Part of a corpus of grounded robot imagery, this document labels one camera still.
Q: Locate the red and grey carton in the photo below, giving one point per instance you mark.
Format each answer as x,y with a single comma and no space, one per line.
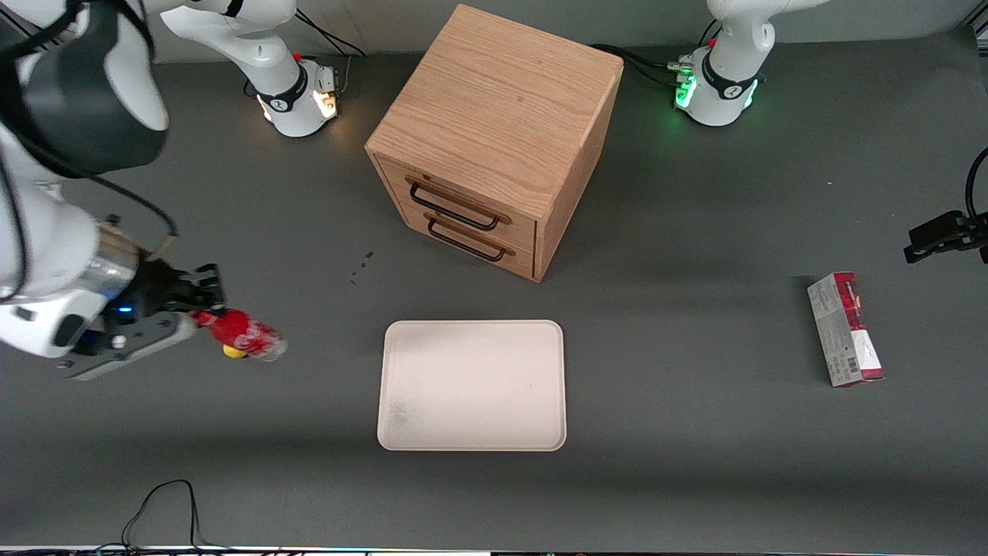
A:
845,328

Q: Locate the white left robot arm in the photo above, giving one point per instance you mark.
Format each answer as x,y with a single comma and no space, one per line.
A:
729,69

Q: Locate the beige rectangular tray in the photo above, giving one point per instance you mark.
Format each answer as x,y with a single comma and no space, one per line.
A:
472,386

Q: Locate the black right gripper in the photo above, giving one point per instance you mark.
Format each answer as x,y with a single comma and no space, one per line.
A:
159,287

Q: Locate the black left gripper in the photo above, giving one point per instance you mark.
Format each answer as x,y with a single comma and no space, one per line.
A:
943,235

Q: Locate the yellow lemon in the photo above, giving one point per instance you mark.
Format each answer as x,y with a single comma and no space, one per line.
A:
231,352

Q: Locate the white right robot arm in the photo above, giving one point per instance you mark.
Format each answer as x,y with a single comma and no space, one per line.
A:
46,232

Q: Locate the wooden drawer cabinet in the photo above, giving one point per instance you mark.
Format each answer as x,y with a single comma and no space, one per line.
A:
502,116

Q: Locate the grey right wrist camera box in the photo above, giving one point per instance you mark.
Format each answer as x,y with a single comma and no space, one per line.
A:
131,344

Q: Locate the wooden drawer front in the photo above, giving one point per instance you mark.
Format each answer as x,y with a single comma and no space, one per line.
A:
525,232
525,262

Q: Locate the red coke bottle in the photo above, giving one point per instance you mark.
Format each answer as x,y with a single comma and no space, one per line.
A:
239,332

